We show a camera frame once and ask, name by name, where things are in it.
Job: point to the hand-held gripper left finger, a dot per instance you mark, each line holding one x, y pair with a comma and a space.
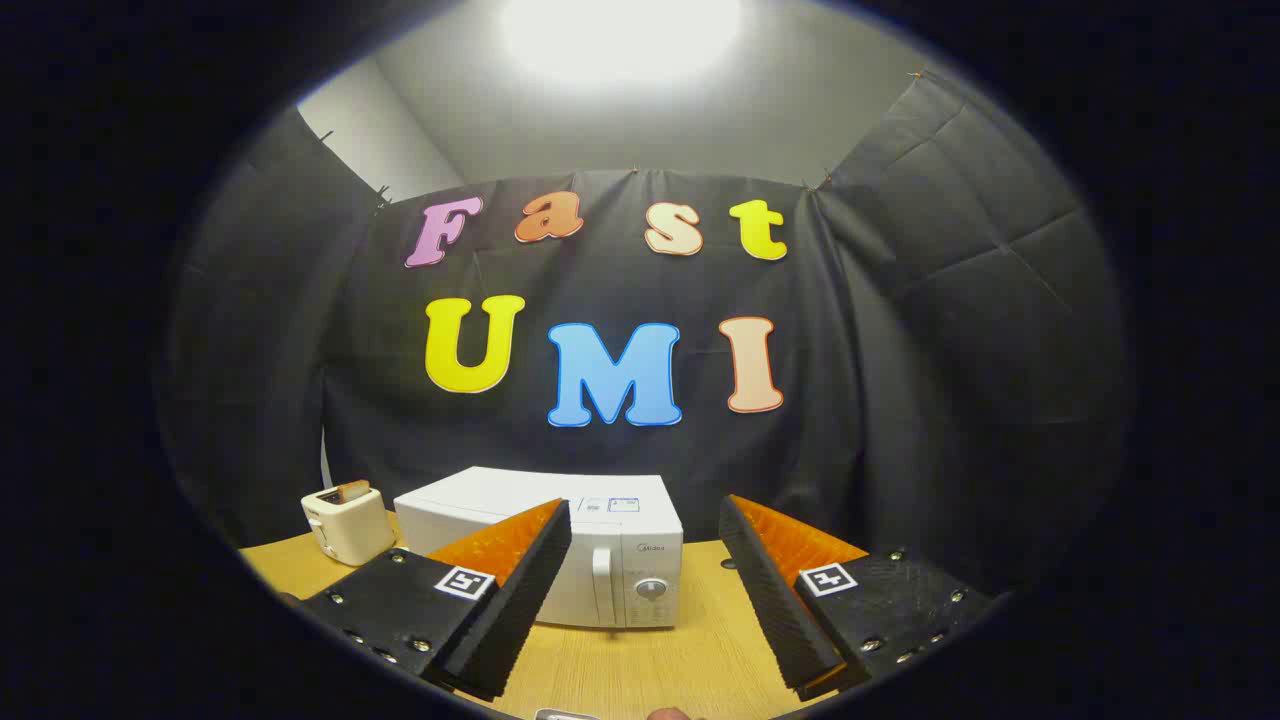
520, 600

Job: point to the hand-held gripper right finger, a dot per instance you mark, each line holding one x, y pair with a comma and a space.
775, 600

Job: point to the white microwave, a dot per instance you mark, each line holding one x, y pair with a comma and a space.
640, 555

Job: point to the cream toaster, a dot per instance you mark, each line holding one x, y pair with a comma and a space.
350, 530

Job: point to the brown toast slice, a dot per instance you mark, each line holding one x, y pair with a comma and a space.
355, 491

